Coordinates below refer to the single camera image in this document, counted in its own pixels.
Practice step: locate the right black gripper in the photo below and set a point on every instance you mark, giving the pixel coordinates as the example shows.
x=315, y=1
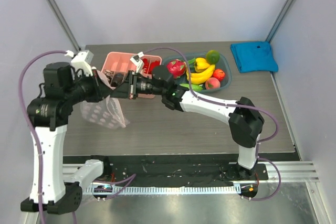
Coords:
x=132, y=85

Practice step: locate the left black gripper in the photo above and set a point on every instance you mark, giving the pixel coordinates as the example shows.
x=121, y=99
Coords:
x=102, y=89

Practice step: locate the clear pink zip top bag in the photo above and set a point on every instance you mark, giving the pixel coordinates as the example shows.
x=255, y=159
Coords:
x=106, y=113

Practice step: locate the pink dragon fruit toy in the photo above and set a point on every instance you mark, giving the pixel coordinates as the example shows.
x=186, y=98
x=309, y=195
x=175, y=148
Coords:
x=177, y=68

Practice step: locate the yellow banana bunch toy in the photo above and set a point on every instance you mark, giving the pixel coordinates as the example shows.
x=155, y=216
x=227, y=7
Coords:
x=202, y=77

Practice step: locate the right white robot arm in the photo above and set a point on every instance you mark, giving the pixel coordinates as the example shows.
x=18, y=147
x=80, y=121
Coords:
x=245, y=123

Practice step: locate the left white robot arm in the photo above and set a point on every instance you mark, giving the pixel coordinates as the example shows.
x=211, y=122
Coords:
x=48, y=117

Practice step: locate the dark rolled sock middle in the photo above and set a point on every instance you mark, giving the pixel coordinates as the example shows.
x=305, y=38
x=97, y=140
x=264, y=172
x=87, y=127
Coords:
x=117, y=79

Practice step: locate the patterned rolled sock left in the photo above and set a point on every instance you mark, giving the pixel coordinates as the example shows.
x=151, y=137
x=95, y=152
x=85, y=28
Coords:
x=109, y=75

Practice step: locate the pink divided organizer box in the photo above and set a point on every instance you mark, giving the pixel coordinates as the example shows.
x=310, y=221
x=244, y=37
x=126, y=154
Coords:
x=120, y=62

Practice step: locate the red fabric item left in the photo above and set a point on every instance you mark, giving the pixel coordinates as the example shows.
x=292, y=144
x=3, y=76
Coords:
x=146, y=64

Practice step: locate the red fabric item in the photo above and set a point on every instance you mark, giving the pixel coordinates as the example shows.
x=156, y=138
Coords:
x=152, y=65
x=146, y=64

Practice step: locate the red fabric item right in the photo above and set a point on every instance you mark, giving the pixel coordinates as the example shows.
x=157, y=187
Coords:
x=152, y=65

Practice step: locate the green cucumber toy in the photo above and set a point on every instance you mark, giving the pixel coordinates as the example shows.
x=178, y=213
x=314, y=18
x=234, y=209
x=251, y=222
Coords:
x=195, y=87

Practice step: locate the teal plastic fruit tray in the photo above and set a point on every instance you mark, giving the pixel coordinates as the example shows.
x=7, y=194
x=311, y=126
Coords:
x=222, y=64

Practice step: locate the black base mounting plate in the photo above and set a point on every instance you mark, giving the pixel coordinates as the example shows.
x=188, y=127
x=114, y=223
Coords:
x=177, y=170

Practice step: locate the yellow bell pepper toy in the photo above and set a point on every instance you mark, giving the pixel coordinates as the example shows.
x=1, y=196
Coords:
x=200, y=64

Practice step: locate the pink peach toy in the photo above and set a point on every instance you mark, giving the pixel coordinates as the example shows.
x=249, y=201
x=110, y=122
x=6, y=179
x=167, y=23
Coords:
x=212, y=83

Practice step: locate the green lime toy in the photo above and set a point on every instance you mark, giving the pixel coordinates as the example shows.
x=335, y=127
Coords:
x=212, y=57

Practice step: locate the red strawberry toy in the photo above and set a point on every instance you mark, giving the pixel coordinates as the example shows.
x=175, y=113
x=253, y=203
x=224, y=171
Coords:
x=219, y=74

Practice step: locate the folded blue cloth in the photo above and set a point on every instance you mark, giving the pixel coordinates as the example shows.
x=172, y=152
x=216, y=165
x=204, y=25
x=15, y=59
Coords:
x=254, y=56

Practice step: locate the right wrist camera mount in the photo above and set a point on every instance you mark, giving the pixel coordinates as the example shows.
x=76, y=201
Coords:
x=136, y=59

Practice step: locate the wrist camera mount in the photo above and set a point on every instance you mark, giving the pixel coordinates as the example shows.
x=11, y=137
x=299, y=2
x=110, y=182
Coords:
x=136, y=59
x=81, y=60

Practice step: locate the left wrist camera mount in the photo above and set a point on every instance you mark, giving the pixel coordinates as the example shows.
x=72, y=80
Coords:
x=81, y=60

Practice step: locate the white slotted cable duct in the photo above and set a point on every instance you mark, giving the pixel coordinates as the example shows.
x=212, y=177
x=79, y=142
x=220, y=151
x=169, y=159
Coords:
x=235, y=189

